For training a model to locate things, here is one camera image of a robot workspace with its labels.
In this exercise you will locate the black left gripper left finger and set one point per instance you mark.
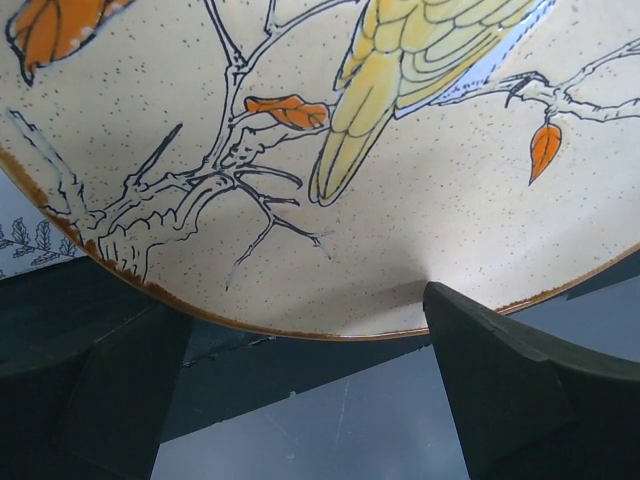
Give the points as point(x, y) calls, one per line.
point(89, 366)

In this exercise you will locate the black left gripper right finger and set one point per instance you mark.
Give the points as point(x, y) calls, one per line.
point(529, 405)

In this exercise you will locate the beige bird pattern plate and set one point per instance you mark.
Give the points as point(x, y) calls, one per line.
point(304, 168)

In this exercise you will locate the floral patterned table mat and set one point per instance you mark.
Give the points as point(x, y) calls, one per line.
point(29, 246)

